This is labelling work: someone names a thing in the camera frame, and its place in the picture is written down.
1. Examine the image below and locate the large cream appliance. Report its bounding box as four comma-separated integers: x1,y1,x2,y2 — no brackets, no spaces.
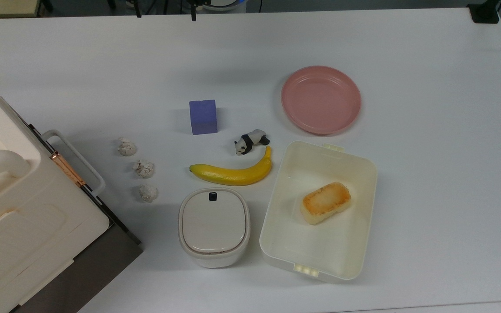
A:
0,70,110,313

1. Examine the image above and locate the white lidded pot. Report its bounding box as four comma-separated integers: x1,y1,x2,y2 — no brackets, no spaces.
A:
178,187,251,269

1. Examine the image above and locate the yellow banana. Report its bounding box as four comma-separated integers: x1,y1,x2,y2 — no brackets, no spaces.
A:
189,146,273,186

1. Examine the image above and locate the purple foam cube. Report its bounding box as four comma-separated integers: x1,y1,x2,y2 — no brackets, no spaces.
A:
189,100,218,135

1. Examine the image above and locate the pink round plate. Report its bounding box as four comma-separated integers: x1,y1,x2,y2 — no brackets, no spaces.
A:
281,66,362,135

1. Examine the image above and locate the toasted bread piece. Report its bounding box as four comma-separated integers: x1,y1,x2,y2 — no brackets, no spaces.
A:
300,182,352,226

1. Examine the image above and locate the white door handle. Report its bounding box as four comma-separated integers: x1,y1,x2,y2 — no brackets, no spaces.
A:
41,129,106,198

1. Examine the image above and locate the small panda figurine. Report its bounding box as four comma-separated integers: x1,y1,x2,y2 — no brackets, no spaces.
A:
234,129,271,156

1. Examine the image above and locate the cream rectangular plastic tub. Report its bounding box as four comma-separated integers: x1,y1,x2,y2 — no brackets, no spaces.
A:
259,140,378,283

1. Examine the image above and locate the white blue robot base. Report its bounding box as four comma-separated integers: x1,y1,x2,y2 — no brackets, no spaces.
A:
202,0,247,12

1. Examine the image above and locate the black table clamp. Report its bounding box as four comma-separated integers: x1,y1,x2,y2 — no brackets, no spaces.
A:
467,0,501,24

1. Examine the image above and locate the wooden desk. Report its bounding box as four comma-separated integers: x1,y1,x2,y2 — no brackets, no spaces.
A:
0,0,43,19

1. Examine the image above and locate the crumpled white paper ball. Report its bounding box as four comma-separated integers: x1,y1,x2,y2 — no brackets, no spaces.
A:
133,160,155,179
139,184,159,203
117,137,137,157

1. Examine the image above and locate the dark grey appliance door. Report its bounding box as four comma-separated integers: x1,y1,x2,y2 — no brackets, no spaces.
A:
10,124,144,313

